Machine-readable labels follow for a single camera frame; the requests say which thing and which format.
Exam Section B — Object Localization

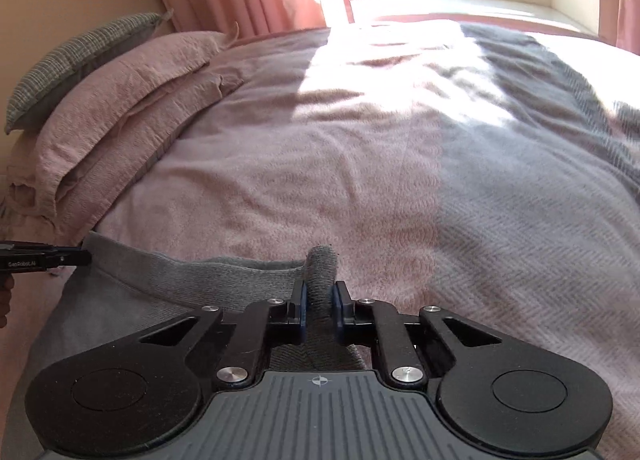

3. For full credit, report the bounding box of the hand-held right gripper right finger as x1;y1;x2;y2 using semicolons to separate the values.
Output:
332;280;504;387

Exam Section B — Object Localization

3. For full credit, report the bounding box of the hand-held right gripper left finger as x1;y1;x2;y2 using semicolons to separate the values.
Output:
137;280;307;389

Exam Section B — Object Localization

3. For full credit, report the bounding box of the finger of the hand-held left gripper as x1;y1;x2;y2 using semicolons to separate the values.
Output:
50;248;94;269

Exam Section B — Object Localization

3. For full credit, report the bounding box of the grey knit sweater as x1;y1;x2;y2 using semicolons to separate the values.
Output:
5;232;374;460

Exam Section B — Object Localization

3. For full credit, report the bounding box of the pink pillow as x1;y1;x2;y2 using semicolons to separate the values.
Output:
7;72;246;233
35;30;239;177

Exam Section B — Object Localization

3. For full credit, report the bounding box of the bed with pink-grey blanket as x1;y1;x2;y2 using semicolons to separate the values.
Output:
0;18;640;460

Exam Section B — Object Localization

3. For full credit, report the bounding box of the grey checked pillow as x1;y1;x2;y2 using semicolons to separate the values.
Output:
4;12;176;135

